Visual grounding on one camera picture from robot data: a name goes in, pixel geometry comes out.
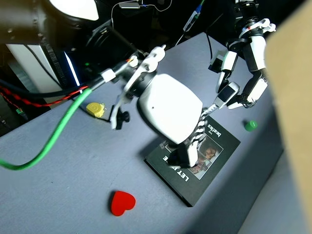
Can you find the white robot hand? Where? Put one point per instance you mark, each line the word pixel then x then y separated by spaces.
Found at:
pixel 170 104
pixel 256 53

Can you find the black Let It Be album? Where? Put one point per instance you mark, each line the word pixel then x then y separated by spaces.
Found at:
pixel 192 192

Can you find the blurred beige panel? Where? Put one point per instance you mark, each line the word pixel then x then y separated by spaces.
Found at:
pixel 292 97

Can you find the green cylinder block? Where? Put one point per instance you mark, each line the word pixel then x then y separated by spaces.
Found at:
pixel 251 125

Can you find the yellow snail toy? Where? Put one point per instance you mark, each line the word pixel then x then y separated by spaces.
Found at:
pixel 96 111

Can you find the grey power adapter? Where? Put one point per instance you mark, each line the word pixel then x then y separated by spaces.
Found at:
pixel 129 5

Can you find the red heart block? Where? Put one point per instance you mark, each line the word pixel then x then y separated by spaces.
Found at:
pixel 122 203

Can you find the grey tablecloth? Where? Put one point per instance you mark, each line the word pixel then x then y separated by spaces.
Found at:
pixel 61 182

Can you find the white robot body shell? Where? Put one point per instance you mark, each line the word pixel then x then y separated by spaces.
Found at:
pixel 36 68

